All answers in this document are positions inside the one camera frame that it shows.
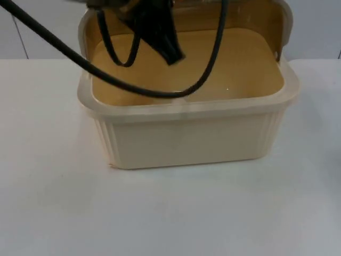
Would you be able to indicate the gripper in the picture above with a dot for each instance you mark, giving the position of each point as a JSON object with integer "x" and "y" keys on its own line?
{"x": 149, "y": 6}

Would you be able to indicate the cream box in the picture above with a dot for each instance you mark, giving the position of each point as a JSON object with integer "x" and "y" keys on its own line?
{"x": 186, "y": 141}

